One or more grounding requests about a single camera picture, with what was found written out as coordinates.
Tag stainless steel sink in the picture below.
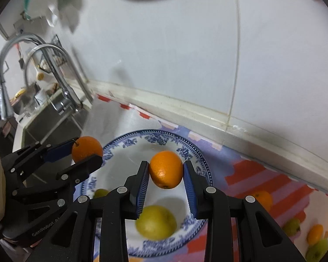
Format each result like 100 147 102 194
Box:
22 90 89 149

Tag large yellow-green pear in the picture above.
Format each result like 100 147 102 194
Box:
135 205 178 241

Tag blue and white patterned plate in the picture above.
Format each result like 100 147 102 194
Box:
80 129 214 257

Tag white plastic bag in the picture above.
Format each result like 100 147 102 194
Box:
45 4 61 28

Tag wire dish rack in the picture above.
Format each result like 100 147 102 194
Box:
34 34 74 74

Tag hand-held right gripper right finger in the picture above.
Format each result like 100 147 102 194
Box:
183 160 304 262

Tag large green fruit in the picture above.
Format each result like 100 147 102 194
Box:
305 239 328 262

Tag chrome faucet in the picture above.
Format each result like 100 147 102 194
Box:
0 32 44 121
24 44 84 115

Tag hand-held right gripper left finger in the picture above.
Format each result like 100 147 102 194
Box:
26 161 150 262

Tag green fruit with dark stem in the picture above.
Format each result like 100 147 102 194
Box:
283 218 301 236

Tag orange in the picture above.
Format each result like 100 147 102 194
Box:
72 136 103 163
149 151 184 189
253 190 273 212
307 224 324 245

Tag colourful striped mat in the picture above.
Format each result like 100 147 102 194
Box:
91 94 328 262

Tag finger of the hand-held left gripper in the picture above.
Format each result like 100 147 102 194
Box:
12 154 103 208
3 139 79 174

